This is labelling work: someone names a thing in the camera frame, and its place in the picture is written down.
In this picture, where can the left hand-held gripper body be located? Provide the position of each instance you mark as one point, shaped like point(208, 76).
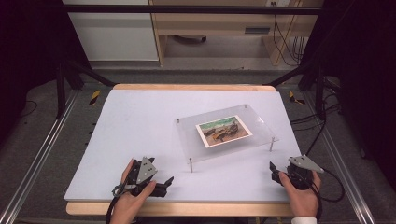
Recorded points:
point(146, 169)

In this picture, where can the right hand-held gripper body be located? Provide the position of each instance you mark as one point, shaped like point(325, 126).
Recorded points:
point(305, 163)

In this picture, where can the clear acrylic photo frame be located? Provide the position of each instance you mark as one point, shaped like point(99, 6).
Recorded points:
point(193, 146)

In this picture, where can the painting print with white border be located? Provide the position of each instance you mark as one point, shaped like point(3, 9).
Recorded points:
point(224, 131)

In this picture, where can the person's right hand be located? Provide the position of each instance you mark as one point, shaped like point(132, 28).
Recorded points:
point(303, 202)

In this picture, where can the person's left hand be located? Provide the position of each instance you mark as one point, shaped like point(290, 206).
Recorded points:
point(126, 207)

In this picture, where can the wooden table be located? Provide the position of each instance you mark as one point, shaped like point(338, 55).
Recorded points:
point(186, 209)

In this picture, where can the white table mat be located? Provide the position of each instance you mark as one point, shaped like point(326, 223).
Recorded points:
point(140, 130)

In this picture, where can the white shirt sleeve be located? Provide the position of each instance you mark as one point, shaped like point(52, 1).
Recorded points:
point(303, 220)

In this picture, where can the right yellow clamp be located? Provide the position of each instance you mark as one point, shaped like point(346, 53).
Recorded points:
point(294, 99)

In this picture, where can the yellow clamp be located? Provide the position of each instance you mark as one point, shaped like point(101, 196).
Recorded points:
point(94, 97)
point(294, 99)

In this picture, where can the black metal stand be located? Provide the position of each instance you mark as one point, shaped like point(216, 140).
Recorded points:
point(319, 93)
point(60, 93)

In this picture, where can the left yellow clamp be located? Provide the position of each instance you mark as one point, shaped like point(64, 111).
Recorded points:
point(94, 97)

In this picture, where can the black curtain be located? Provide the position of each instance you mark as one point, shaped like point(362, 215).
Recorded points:
point(364, 77)
point(28, 46)

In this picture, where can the white cabinet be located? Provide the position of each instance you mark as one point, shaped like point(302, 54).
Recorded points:
point(115, 37)

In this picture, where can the light wooden desk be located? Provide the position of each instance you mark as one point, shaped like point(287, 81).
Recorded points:
point(211, 23)

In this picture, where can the black horizontal bar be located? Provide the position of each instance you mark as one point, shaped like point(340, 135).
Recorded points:
point(186, 9)

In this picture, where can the aluminium floor rail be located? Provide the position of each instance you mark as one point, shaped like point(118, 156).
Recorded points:
point(342, 161)
point(37, 161)

